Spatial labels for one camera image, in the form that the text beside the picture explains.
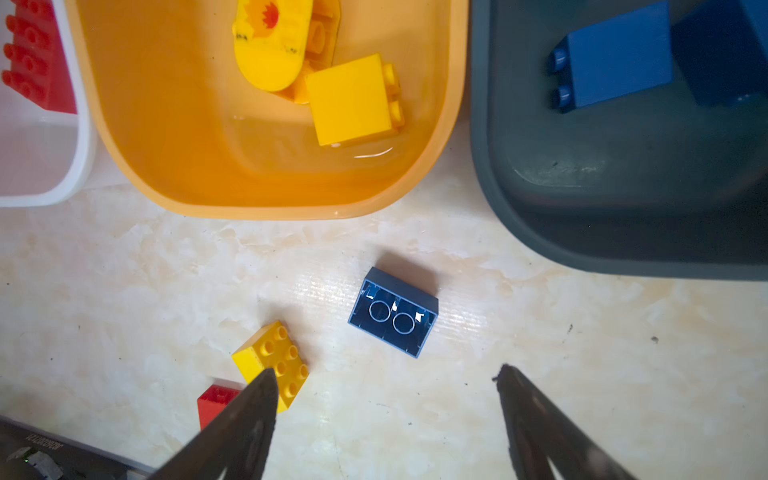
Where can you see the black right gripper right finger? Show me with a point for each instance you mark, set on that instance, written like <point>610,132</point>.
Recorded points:
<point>543,440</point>

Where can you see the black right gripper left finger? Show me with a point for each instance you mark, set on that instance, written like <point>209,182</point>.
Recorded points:
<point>235,445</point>

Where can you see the small red lego brick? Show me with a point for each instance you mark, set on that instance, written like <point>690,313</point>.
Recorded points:
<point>213,401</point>

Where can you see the yellow lego brick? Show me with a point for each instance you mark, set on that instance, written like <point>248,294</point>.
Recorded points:
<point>271,347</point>
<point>356,101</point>

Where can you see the dark teal plastic container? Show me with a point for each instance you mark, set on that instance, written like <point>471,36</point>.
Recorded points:
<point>650,184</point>

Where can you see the yellow plastic container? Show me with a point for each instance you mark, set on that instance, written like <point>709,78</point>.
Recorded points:
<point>193,135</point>

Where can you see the yellow round lego piece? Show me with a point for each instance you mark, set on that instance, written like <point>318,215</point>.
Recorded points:
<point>278,43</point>

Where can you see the small blue lego brick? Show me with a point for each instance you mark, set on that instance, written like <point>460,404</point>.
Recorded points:
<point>721,49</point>

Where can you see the long red lego brick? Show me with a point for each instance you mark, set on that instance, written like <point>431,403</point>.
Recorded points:
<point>38,68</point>

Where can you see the white plastic container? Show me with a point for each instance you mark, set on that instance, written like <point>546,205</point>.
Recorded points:
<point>46,156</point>

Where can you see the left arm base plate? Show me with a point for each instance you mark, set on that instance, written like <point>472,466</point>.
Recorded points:
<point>31,453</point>

